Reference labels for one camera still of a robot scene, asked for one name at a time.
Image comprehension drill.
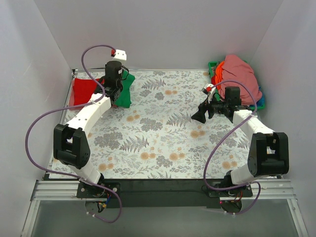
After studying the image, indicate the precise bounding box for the green plastic basket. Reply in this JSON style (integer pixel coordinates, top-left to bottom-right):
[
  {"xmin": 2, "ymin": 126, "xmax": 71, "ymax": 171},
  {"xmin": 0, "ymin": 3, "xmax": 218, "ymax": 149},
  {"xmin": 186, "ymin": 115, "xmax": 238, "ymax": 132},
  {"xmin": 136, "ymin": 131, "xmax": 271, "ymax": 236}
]
[{"xmin": 207, "ymin": 60, "xmax": 267, "ymax": 111}]

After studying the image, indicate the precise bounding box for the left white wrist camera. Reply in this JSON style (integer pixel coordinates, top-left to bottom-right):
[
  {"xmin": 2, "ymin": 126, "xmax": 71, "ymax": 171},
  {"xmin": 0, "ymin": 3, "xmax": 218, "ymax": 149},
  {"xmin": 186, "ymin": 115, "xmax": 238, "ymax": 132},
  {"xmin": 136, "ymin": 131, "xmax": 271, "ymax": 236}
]
[{"xmin": 111, "ymin": 49, "xmax": 127, "ymax": 62}]

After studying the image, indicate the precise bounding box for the green t shirt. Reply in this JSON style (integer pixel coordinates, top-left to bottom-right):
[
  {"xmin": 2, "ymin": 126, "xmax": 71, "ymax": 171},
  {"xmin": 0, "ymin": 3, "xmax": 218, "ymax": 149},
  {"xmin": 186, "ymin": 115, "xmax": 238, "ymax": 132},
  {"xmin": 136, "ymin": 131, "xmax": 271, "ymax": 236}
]
[{"xmin": 115, "ymin": 71, "xmax": 135, "ymax": 108}]

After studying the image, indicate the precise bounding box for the pink t shirt in basket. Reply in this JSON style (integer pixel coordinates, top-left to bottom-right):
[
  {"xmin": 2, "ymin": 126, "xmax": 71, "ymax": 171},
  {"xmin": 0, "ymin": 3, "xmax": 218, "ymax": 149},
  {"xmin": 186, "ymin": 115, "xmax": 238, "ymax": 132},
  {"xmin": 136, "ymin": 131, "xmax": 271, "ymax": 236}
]
[{"xmin": 217, "ymin": 54, "xmax": 262, "ymax": 105}]

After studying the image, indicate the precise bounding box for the orange t shirt in basket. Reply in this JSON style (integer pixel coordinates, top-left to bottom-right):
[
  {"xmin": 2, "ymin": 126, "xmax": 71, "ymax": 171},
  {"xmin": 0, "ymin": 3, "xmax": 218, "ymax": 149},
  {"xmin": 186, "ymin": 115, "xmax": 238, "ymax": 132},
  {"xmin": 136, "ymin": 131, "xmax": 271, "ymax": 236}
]
[{"xmin": 211, "ymin": 61, "xmax": 225, "ymax": 85}]

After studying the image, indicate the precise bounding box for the floral table cloth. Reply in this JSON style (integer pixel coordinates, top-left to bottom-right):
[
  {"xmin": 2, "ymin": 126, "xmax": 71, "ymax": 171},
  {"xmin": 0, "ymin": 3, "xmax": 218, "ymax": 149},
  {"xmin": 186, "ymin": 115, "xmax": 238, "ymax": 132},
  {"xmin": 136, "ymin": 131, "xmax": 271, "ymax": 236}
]
[{"xmin": 46, "ymin": 70, "xmax": 282, "ymax": 180}]

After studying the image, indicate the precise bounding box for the folded red t shirt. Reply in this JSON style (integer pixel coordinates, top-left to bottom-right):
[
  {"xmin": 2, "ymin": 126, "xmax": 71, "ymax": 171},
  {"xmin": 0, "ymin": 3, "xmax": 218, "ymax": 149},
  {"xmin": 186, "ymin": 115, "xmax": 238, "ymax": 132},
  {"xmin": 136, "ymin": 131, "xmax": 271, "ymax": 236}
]
[{"xmin": 78, "ymin": 78, "xmax": 97, "ymax": 104}]

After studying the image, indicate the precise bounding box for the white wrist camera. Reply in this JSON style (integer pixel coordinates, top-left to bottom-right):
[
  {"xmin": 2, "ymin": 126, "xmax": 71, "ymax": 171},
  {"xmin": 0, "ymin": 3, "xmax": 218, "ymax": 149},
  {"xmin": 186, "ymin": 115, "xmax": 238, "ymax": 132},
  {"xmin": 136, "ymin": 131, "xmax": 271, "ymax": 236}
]
[
  {"xmin": 201, "ymin": 83, "xmax": 216, "ymax": 103},
  {"xmin": 111, "ymin": 49, "xmax": 127, "ymax": 62}
]

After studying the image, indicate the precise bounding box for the blue t shirt in basket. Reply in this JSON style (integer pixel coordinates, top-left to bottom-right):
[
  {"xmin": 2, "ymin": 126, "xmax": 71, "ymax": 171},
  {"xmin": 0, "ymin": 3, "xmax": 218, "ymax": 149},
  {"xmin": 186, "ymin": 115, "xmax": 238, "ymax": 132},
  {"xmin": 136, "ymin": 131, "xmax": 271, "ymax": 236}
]
[{"xmin": 256, "ymin": 86, "xmax": 266, "ymax": 110}]

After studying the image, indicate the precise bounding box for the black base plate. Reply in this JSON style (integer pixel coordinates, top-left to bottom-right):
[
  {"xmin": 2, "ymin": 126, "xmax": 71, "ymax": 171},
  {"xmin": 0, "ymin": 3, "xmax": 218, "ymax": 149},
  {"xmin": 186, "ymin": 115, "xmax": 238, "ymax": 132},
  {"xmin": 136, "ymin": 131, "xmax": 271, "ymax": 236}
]
[{"xmin": 77, "ymin": 179, "xmax": 253, "ymax": 213}]

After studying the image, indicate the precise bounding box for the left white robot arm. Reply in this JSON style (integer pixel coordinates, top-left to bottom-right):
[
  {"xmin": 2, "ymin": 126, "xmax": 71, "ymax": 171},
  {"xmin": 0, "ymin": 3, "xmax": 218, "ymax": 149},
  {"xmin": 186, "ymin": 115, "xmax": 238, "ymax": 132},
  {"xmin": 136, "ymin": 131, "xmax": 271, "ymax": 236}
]
[{"xmin": 53, "ymin": 61, "xmax": 126, "ymax": 198}]

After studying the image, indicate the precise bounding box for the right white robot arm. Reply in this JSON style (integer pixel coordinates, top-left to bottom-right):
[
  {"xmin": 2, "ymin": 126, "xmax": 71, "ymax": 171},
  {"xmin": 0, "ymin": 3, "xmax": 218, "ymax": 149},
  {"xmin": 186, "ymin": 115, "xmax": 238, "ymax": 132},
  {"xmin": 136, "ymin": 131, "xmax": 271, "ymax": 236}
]
[{"xmin": 192, "ymin": 84, "xmax": 289, "ymax": 196}]

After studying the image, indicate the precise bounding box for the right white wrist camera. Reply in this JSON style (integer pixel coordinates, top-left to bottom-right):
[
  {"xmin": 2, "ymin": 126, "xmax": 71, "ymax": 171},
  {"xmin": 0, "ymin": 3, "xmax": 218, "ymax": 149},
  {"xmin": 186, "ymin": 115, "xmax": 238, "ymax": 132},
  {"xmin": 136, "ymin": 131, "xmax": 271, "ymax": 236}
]
[{"xmin": 201, "ymin": 83, "xmax": 216, "ymax": 103}]

